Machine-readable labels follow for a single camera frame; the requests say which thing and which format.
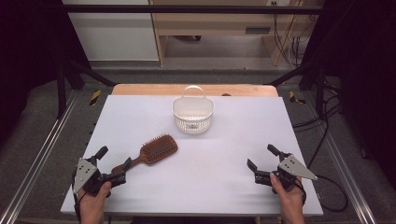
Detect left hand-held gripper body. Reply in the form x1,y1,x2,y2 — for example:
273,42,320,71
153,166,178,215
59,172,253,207
72,155,127,198

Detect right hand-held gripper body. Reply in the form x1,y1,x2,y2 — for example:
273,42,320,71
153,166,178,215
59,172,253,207
254,151,318,193

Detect brown wooden hairbrush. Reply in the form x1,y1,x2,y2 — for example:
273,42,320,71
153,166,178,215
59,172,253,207
111,133,179,175

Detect white plastic basket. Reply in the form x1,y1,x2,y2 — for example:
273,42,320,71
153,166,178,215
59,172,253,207
172,85,216,135

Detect person's left hand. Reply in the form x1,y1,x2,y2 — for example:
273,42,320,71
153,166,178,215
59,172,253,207
78,181,112,217

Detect person's right hand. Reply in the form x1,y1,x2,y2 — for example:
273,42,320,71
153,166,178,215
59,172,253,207
269,172,307,217

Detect yellow black tape marker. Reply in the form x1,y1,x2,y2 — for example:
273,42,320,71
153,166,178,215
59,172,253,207
289,90,306,105
89,89,103,106

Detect wooden table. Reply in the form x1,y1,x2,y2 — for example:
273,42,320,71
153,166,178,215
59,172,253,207
111,83,279,98

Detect black curtain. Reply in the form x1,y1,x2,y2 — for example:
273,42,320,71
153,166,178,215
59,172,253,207
0,0,92,143
302,0,396,183

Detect white cabinet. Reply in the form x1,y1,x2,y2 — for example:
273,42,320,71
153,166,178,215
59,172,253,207
61,0,161,63

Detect grey socket strip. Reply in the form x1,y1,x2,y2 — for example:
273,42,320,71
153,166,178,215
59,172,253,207
245,27,272,35

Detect light wooden desk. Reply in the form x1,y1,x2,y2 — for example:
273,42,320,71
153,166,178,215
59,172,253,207
148,0,325,67

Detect black floor cables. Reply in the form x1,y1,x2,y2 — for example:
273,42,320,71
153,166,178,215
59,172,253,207
291,78,344,171

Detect aluminium floor rail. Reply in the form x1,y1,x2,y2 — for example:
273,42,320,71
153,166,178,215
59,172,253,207
302,91,378,224
0,90,79,224

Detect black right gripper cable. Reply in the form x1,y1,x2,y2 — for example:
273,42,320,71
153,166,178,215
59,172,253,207
313,174,349,214

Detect black frame stand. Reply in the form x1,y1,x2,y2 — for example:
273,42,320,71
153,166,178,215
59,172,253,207
265,59,327,119
56,58,117,119

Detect cable bundle under desk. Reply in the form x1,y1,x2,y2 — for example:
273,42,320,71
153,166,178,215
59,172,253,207
272,3,314,68

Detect black horizontal frame bar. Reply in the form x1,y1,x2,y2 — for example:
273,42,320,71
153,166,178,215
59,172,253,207
61,4,325,15

